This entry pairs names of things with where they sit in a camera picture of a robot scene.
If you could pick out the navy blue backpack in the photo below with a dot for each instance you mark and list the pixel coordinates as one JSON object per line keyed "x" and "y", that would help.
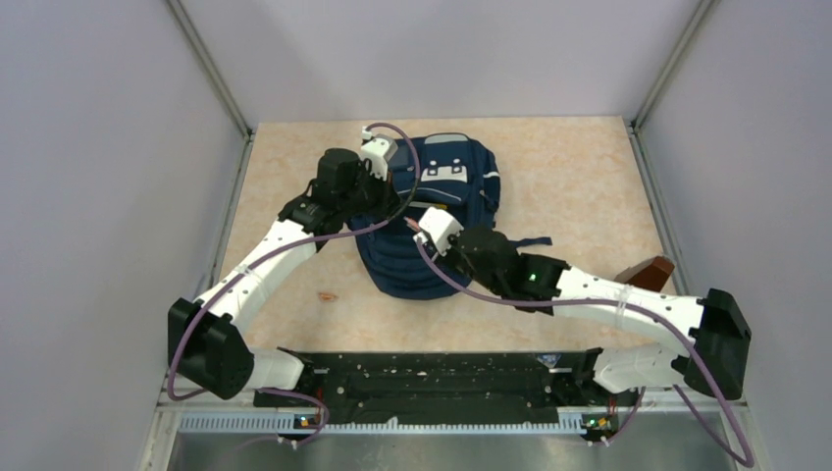
{"x": 452, "y": 174}

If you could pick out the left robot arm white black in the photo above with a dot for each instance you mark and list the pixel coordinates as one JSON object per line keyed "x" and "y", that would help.
{"x": 206, "y": 335}

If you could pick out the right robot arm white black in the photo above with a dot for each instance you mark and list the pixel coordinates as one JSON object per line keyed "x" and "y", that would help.
{"x": 701, "y": 342}

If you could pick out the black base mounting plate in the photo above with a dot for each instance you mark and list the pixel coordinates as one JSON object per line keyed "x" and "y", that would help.
{"x": 461, "y": 388}

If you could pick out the brown leather case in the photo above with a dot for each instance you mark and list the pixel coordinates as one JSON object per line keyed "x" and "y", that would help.
{"x": 651, "y": 274}

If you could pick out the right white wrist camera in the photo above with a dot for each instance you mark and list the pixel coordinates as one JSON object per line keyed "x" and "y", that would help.
{"x": 437, "y": 227}

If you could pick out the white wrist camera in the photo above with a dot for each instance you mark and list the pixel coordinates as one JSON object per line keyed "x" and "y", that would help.
{"x": 437, "y": 227}
{"x": 375, "y": 153}

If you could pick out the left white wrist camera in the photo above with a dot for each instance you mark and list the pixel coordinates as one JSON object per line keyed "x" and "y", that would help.
{"x": 375, "y": 153}

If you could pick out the aluminium frame rail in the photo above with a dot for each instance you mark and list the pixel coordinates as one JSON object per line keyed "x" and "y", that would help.
{"x": 668, "y": 420}

